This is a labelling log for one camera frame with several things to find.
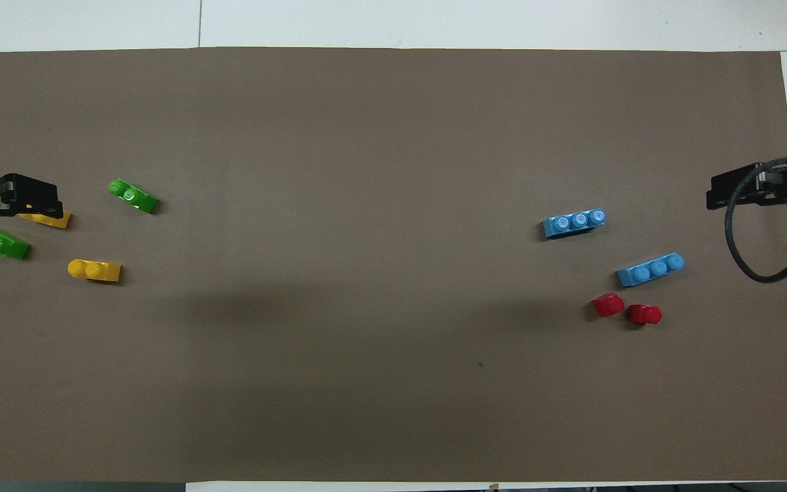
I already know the green two-stud block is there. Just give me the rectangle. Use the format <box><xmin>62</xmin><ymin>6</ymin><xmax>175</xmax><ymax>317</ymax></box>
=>
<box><xmin>109</xmin><ymin>178</ymin><xmax>161</xmax><ymax>215</ymax></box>
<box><xmin>0</xmin><ymin>228</ymin><xmax>32</xmax><ymax>261</ymax></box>

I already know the blue three-stud block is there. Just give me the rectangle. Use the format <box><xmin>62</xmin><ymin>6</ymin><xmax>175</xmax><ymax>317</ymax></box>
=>
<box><xmin>616</xmin><ymin>252</ymin><xmax>686</xmax><ymax>288</ymax></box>
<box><xmin>542</xmin><ymin>208</ymin><xmax>607</xmax><ymax>239</ymax></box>

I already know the yellow two-stud block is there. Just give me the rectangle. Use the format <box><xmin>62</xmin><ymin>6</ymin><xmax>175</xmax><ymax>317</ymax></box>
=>
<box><xmin>67</xmin><ymin>258</ymin><xmax>123</xmax><ymax>285</ymax></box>
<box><xmin>16</xmin><ymin>210</ymin><xmax>72</xmax><ymax>230</ymax></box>

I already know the red single-stud block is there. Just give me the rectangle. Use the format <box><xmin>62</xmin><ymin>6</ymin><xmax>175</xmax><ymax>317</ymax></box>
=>
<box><xmin>592</xmin><ymin>292</ymin><xmax>626</xmax><ymax>319</ymax></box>
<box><xmin>627</xmin><ymin>303</ymin><xmax>663</xmax><ymax>327</ymax></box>

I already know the brown table mat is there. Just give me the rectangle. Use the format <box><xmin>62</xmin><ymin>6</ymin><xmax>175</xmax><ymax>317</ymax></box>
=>
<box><xmin>0</xmin><ymin>46</ymin><xmax>787</xmax><ymax>483</ymax></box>

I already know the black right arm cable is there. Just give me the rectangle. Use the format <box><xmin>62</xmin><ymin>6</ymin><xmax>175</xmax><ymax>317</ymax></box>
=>
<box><xmin>724</xmin><ymin>156</ymin><xmax>787</xmax><ymax>284</ymax></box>

